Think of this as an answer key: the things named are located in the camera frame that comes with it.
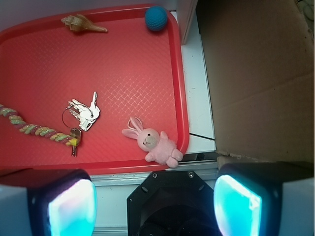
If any multicolored twisted rope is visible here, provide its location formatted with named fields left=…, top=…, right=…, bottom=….
left=0, top=104, right=80, bottom=147

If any red plastic tray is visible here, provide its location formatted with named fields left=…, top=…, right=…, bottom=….
left=0, top=5, right=189, bottom=175

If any silver key bunch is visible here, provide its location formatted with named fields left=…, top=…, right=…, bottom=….
left=62, top=91, right=100, bottom=157

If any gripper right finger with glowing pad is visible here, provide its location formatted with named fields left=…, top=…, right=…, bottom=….
left=214, top=161, right=315, bottom=236

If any pink plush bunny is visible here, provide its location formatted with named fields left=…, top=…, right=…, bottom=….
left=122, top=117, right=183, bottom=168

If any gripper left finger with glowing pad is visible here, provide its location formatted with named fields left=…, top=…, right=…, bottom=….
left=0, top=169, right=97, bottom=236

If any tan spiral seashell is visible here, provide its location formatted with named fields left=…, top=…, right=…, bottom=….
left=61, top=14, right=108, bottom=33

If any brown cardboard box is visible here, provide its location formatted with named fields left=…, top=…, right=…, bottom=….
left=196, top=0, right=315, bottom=162

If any black octagonal mount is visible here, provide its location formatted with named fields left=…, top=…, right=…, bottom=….
left=126, top=171, right=221, bottom=236

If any blue dimpled ball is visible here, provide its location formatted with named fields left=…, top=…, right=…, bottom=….
left=145, top=6, right=168, bottom=31

